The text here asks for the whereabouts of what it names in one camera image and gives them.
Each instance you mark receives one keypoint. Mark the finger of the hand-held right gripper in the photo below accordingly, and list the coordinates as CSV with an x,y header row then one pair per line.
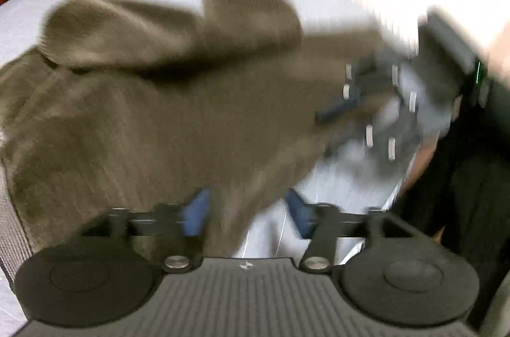
x,y
398,133
338,108

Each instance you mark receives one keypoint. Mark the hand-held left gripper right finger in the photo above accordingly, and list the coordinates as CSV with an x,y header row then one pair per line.
x,y
299,211

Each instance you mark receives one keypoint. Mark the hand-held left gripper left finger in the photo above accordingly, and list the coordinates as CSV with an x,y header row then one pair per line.
x,y
197,213

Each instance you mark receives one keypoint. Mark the person's right forearm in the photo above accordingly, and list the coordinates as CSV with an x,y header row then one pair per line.
x,y
501,54

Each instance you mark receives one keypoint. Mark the person's dark clothing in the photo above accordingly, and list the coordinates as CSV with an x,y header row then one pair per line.
x,y
470,181

